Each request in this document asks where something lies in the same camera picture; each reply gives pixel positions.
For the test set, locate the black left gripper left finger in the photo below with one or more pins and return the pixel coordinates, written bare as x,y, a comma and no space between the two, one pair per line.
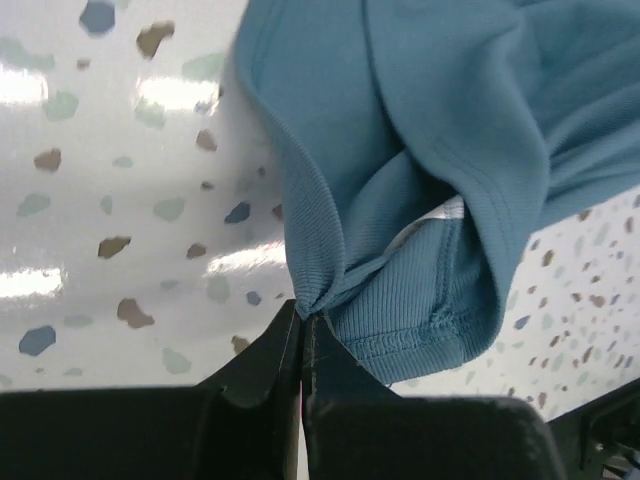
242,422

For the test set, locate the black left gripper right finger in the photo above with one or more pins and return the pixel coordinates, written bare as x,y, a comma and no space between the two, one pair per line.
357,428

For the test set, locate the blue ribbed tank top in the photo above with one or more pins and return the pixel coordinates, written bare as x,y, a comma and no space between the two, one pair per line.
421,143

